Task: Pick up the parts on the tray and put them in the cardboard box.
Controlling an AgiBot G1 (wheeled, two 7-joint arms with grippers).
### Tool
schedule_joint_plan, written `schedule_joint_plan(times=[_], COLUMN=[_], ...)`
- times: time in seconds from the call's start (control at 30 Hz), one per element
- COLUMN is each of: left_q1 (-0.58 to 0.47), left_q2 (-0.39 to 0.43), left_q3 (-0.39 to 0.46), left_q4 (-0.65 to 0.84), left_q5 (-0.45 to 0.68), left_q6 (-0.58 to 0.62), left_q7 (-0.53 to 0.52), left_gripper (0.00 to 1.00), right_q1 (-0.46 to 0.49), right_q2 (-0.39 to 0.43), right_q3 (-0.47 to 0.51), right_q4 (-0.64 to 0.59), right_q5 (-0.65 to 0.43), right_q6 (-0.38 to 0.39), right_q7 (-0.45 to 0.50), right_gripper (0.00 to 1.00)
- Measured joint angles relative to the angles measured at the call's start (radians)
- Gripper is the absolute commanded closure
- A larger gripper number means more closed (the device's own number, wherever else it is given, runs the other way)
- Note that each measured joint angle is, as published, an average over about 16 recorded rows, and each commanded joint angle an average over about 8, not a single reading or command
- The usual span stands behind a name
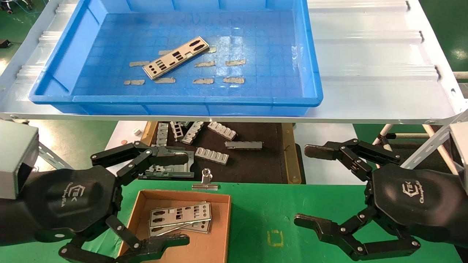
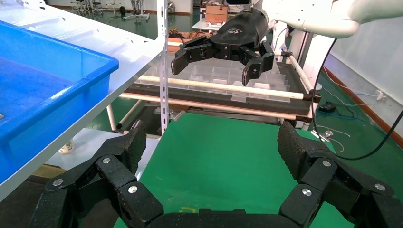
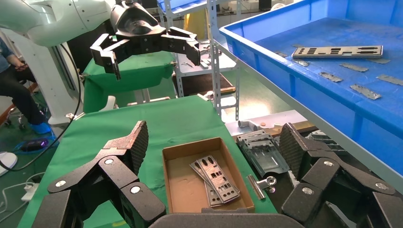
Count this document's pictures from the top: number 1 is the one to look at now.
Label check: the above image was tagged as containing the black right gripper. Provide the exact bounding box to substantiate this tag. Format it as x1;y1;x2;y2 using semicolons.
294;138;456;261

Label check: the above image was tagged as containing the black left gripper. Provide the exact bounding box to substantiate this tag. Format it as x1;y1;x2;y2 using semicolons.
15;141;190;263

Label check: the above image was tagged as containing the brown cardboard box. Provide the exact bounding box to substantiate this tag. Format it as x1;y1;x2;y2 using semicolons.
118;189;231;263

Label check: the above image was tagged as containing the wood-framed black mat tray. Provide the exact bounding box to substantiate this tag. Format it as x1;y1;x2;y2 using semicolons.
141;122;302;185

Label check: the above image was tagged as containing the blue plastic tray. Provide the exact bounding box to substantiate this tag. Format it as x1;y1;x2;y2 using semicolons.
29;0;324;117

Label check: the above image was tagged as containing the silver binder clip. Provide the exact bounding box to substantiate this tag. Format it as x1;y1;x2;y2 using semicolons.
192;168;220;190

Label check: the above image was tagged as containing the slotted grey metal part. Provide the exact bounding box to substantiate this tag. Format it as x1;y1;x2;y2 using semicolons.
207;122;237;141
225;141;263;150
170;122;184;142
182;122;204;145
156;123;169;146
195;147;230;165

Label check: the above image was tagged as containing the large green table cloth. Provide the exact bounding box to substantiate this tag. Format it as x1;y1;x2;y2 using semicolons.
0;180;468;263

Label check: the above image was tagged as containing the white perforated rack leg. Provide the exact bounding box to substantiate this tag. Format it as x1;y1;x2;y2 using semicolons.
400;110;468;170
37;142;73;170

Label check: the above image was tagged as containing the white metal rack shelf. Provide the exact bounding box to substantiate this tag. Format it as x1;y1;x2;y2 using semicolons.
0;0;468;125

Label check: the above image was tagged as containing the wheeled chair base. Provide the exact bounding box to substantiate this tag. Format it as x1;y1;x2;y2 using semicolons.
0;0;35;14

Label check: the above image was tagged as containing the large grey metal bracket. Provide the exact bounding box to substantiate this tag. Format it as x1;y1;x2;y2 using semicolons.
139;145;195;179

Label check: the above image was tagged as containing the white pipe frame rod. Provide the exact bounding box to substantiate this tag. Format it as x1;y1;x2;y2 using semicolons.
372;124;395;151
422;124;461;176

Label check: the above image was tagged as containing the grey right wrist camera housing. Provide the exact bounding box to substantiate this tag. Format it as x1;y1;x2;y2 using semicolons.
450;122;468;194

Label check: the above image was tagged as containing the grey wrist camera housing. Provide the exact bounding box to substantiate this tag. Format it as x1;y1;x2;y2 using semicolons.
450;122;468;194
0;121;39;200

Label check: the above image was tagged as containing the grey left wrist camera housing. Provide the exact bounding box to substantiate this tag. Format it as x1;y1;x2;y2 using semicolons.
0;121;39;200

